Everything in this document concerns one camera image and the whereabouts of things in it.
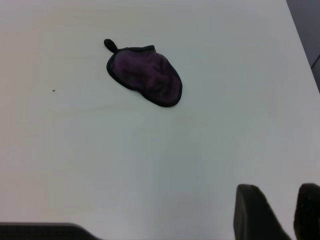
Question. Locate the dark rounded base plate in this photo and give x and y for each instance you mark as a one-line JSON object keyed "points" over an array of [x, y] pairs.
{"points": [[37, 232]]}

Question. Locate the purple cloth with black trim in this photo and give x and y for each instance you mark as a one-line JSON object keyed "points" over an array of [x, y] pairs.
{"points": [[147, 72]]}

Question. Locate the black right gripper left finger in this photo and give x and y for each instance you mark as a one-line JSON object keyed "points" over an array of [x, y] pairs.
{"points": [[252, 217]]}

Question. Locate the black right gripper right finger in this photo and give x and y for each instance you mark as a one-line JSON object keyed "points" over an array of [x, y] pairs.
{"points": [[308, 212]]}

